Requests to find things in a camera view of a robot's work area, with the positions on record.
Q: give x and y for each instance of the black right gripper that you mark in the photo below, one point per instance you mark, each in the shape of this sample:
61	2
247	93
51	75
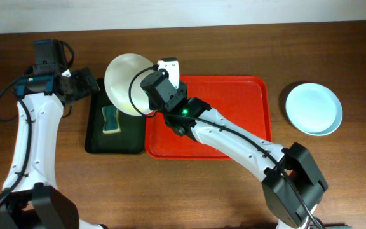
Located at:
176	84

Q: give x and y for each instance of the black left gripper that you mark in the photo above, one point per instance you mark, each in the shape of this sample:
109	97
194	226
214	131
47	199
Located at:
83	81

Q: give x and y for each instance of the white plate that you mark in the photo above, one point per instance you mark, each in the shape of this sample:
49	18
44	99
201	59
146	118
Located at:
118	76

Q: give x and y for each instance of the green yellow sponge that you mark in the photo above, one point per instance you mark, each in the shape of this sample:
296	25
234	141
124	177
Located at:
111	120

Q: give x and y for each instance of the light blue plate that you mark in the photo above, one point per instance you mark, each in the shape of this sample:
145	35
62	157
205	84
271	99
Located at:
314	109

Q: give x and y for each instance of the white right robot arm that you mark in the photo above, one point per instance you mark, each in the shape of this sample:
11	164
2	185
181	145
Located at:
292	183

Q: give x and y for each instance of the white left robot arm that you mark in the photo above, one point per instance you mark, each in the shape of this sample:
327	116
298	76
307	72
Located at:
30	197

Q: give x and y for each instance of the black plastic tray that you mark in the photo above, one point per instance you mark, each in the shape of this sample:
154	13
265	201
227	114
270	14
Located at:
129	141

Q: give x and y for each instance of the red plastic tray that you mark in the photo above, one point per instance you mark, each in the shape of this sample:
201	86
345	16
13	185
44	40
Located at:
243	100

